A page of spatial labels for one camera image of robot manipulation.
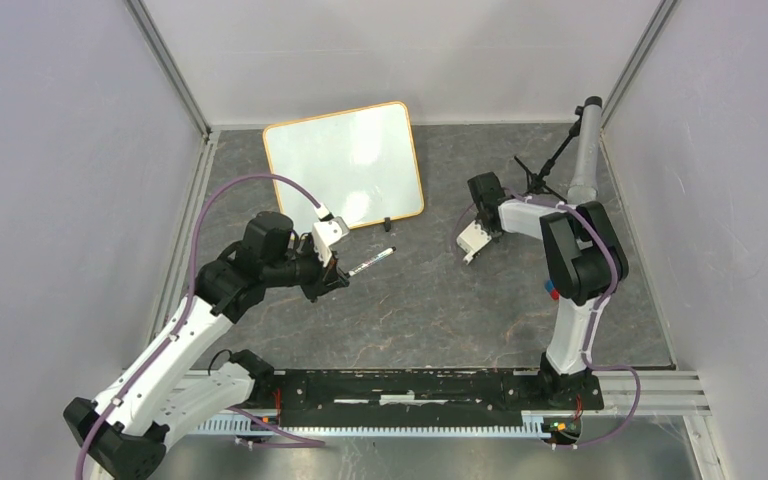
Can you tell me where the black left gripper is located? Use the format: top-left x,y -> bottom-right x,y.
263,234 -> 349,302

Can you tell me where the white whiteboard marker pen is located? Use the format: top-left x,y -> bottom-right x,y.
348,247 -> 396,277

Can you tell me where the white whiteboard with yellow frame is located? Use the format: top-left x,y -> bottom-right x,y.
262,101 -> 425,229

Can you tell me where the silver microphone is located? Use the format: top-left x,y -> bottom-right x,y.
567,96 -> 602,204

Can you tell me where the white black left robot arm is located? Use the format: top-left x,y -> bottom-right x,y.
63,211 -> 349,479

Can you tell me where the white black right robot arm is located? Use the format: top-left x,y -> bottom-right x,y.
455,172 -> 628,408

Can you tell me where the black microphone tripod stand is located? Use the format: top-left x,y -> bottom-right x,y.
513,106 -> 584,202

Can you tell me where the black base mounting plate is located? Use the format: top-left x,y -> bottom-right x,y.
243,368 -> 604,428

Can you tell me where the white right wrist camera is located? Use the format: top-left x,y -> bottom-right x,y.
455,220 -> 492,264

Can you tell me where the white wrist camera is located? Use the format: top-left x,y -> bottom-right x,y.
311,204 -> 350,267
455,220 -> 492,264

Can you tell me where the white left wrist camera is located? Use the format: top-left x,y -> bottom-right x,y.
311,204 -> 350,267

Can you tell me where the white toothed cable rail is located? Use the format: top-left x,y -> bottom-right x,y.
190,412 -> 580,441

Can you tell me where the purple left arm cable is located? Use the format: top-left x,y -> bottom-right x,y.
73,173 -> 332,480

